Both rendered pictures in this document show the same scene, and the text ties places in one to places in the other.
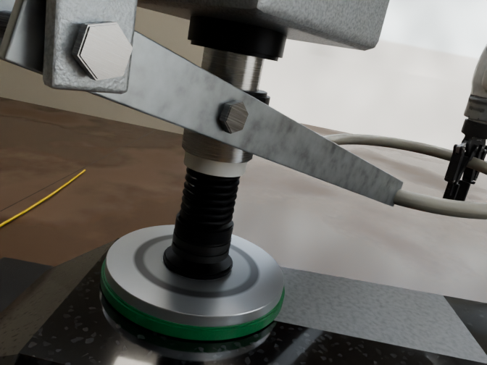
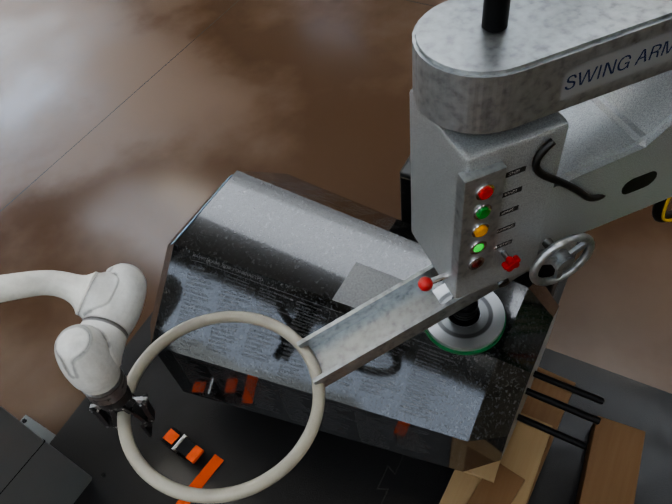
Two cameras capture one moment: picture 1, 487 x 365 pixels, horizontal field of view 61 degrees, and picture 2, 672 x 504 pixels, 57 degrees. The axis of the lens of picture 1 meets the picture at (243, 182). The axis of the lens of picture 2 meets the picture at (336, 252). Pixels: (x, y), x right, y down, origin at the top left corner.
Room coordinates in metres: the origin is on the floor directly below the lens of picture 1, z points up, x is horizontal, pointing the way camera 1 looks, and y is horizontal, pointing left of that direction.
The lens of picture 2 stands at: (1.31, 0.29, 2.29)
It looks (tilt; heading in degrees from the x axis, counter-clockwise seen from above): 52 degrees down; 216
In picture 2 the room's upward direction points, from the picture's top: 10 degrees counter-clockwise
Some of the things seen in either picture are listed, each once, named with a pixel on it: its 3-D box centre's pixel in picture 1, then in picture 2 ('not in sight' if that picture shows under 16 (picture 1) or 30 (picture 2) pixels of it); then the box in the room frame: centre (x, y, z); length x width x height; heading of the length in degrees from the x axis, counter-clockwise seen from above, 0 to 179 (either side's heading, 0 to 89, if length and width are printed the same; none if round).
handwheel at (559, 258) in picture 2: not in sight; (552, 248); (0.44, 0.20, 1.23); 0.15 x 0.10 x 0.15; 141
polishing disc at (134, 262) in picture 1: (197, 266); (463, 314); (0.45, 0.04, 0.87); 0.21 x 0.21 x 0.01
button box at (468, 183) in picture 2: not in sight; (476, 224); (0.58, 0.08, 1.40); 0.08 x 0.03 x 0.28; 141
